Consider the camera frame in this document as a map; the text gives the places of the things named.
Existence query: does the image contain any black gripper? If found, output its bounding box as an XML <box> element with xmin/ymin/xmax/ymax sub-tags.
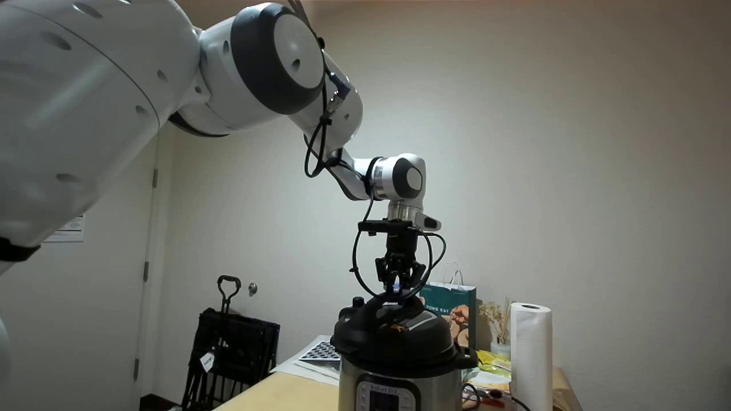
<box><xmin>372</xmin><ymin>225</ymin><xmax>429</xmax><ymax>293</ymax></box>

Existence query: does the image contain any black cooker power cord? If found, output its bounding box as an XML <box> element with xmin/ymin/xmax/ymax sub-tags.
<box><xmin>460</xmin><ymin>381</ymin><xmax>533</xmax><ymax>411</ymax></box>

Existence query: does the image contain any black rice cooker lid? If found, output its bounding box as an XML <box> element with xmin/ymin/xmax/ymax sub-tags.
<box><xmin>331</xmin><ymin>290</ymin><xmax>481</xmax><ymax>376</ymax></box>

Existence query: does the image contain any green yellow snack package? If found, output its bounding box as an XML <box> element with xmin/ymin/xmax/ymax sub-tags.
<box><xmin>474</xmin><ymin>347</ymin><xmax>514</xmax><ymax>376</ymax></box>

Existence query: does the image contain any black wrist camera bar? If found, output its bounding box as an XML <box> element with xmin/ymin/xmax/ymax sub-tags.
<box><xmin>356</xmin><ymin>214</ymin><xmax>444</xmax><ymax>233</ymax></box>

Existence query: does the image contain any black white patterned board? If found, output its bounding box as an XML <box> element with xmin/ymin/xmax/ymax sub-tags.
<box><xmin>297</xmin><ymin>338</ymin><xmax>342</xmax><ymax>368</ymax></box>

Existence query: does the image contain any beige crumpled paper bag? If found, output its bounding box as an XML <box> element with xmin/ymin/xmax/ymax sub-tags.
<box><xmin>478</xmin><ymin>297</ymin><xmax>513</xmax><ymax>352</ymax></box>

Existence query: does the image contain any green paper gift bag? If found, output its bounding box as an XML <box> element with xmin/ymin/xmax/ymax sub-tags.
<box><xmin>418</xmin><ymin>269</ymin><xmax>483</xmax><ymax>352</ymax></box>

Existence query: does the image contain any stainless rice cooker base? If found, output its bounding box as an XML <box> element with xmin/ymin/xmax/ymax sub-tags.
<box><xmin>339</xmin><ymin>355</ymin><xmax>469</xmax><ymax>411</ymax></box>

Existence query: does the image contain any white paper towel roll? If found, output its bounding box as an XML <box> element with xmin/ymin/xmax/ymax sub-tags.
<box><xmin>508</xmin><ymin>299</ymin><xmax>558</xmax><ymax>411</ymax></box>

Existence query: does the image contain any black folding crate cart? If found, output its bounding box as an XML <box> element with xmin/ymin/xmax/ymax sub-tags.
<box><xmin>181</xmin><ymin>271</ymin><xmax>283</xmax><ymax>411</ymax></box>

